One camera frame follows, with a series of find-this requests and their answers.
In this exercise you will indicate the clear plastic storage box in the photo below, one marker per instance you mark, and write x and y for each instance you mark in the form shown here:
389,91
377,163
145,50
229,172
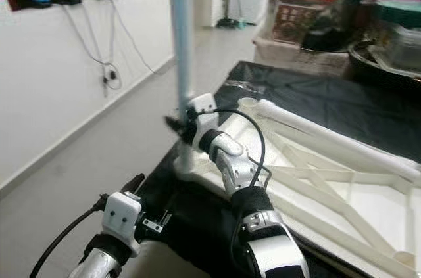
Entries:
401,48

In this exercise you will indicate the black charger plug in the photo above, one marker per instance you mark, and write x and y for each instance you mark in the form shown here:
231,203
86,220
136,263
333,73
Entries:
107,79

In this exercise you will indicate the dark green lid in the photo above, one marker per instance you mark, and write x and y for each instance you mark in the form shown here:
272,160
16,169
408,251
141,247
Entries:
400,14

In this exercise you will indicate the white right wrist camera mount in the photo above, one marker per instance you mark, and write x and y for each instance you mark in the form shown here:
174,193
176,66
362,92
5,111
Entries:
202,106

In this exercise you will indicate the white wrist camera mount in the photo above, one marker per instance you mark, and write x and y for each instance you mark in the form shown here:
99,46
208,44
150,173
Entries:
122,217
202,106

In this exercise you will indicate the black round basin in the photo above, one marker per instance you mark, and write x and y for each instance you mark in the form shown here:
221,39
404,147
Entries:
381,68

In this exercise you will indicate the clear plastic film piece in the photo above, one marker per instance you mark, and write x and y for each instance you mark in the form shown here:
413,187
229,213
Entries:
247,87

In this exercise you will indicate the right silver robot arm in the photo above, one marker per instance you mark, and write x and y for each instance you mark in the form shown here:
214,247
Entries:
243,173

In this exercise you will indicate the black tablecloth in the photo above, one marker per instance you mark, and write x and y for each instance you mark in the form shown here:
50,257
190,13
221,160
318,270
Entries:
335,97

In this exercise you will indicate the beige cloth covered bench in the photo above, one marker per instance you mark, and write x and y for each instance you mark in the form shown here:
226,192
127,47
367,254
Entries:
289,58

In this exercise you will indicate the black plastic bag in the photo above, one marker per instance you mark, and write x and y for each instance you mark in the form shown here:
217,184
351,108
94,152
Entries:
329,35

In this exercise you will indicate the white plastic children table top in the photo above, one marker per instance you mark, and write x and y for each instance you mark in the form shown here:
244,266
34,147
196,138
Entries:
355,206

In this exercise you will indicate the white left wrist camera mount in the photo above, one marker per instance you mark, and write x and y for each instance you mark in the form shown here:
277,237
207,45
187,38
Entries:
122,217

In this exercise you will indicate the orange lidded storage box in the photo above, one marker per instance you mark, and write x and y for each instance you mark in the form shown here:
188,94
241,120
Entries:
296,18

